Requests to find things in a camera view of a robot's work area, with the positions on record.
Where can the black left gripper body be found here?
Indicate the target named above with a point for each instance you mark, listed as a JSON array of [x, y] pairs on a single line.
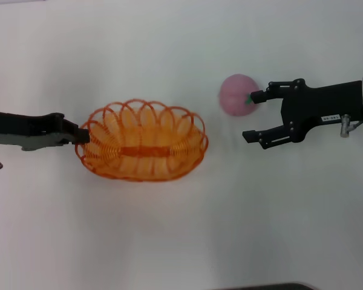
[[18, 130]]

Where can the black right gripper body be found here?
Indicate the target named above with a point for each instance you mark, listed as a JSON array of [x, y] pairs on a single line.
[[317, 102]]

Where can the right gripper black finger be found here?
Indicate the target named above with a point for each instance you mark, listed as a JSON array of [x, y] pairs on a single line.
[[272, 136], [275, 90]]

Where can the pink peach with green leaf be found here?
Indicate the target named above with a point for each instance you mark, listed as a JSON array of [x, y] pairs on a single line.
[[234, 93]]

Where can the orange woven plastic basket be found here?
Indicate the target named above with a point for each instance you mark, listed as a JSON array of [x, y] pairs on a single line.
[[145, 151]]

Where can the black robot torso edge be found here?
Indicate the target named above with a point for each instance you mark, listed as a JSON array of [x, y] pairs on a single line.
[[266, 287]]

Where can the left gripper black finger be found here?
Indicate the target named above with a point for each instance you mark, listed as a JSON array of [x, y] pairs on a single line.
[[74, 134]]

